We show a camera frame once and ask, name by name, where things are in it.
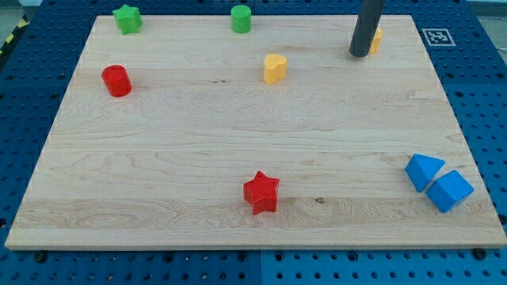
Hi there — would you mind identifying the blue cube block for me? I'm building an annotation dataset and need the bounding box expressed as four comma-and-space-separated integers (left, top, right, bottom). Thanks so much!
426, 170, 475, 213

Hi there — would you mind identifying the red star block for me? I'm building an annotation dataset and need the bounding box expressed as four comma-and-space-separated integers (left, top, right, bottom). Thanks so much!
243, 171, 280, 215

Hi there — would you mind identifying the light wooden board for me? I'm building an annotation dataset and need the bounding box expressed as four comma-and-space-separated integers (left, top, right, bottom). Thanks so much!
6, 15, 506, 251

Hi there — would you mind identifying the yellow heart block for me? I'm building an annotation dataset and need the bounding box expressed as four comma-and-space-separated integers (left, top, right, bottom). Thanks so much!
264, 54, 288, 84

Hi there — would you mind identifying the green cylinder block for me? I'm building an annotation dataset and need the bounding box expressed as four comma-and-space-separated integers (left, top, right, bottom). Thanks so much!
231, 5, 252, 33

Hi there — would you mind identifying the red cylinder block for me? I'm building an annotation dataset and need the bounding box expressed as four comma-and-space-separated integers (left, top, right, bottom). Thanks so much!
101, 65, 132, 97

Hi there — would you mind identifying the yellow block behind rod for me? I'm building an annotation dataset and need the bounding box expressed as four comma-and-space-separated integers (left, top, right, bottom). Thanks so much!
368, 27, 383, 55

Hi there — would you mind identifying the blue triangle block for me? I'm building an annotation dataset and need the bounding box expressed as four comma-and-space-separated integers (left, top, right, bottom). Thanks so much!
405, 154, 445, 192

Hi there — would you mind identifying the dark grey cylindrical pointer rod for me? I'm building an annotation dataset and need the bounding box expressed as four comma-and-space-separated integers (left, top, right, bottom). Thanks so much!
349, 0, 386, 58

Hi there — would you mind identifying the green star block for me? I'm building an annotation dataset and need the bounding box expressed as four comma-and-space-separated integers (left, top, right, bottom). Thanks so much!
112, 4, 143, 35

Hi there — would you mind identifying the white fiducial marker tag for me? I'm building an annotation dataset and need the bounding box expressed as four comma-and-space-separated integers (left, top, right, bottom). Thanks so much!
422, 28, 456, 47

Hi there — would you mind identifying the black bolt front right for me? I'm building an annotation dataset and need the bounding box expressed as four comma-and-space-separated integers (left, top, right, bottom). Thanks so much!
473, 249, 487, 260

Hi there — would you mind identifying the yellow black hazard tape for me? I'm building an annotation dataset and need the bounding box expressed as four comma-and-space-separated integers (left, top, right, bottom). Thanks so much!
1, 14, 30, 58

